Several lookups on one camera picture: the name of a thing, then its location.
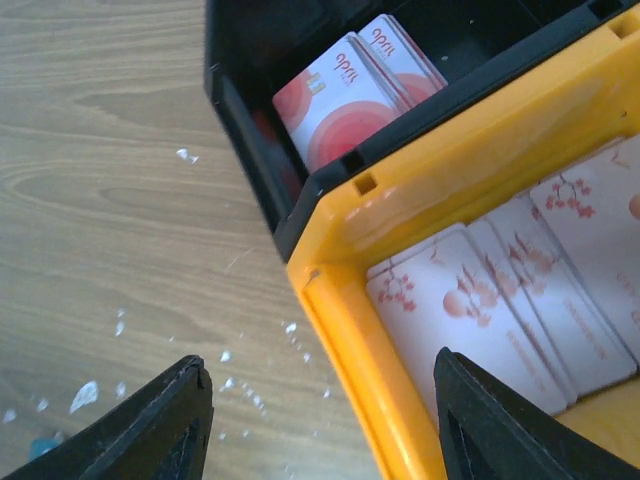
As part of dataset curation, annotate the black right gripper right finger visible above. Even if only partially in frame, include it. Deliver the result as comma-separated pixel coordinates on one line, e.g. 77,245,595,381
434,347,639,480

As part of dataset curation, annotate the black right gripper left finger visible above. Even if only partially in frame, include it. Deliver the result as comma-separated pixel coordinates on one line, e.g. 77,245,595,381
7,355,214,479

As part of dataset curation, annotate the blue card holder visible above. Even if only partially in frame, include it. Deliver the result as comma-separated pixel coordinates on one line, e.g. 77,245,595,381
28,432,66,462

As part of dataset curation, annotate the white pink card stack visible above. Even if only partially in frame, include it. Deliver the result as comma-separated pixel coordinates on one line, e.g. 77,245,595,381
364,136,640,416

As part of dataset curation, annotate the white red card in bin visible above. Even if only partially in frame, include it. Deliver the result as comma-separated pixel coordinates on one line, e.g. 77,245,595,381
272,13,448,172

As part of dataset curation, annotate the orange bin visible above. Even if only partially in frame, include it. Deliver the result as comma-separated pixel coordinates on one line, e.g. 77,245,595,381
287,1,639,479

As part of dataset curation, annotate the black bin far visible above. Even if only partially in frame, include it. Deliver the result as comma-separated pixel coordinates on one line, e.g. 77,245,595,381
204,1,631,260

